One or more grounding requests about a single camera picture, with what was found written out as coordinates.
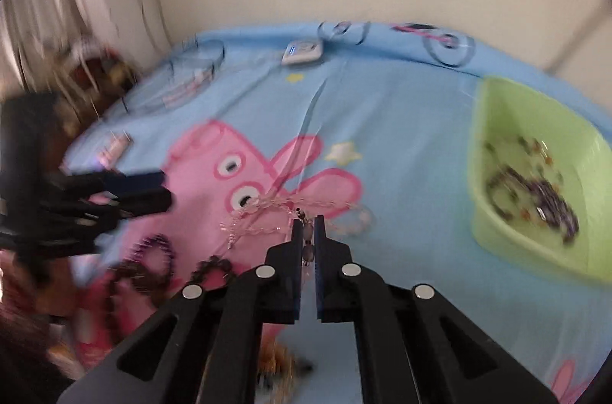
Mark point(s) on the golden brown jewelry piece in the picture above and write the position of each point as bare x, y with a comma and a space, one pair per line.
282, 366

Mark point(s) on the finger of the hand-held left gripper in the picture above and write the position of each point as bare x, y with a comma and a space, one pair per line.
138, 202
134, 181

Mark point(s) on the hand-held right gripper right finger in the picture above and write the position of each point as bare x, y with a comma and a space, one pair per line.
320, 241

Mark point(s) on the brown clutter pile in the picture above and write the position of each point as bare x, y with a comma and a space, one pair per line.
91, 74

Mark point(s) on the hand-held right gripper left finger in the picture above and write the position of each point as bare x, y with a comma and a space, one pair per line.
297, 241

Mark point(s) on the white curtain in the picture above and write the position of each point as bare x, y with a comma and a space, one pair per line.
43, 2

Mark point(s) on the green plastic basin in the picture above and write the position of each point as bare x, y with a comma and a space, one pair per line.
516, 108

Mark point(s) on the pile of mixed jewelry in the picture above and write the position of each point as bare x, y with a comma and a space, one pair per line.
550, 198

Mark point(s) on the small pink packet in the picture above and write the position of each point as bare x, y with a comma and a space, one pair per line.
114, 148

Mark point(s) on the small white device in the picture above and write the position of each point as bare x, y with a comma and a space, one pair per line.
301, 52

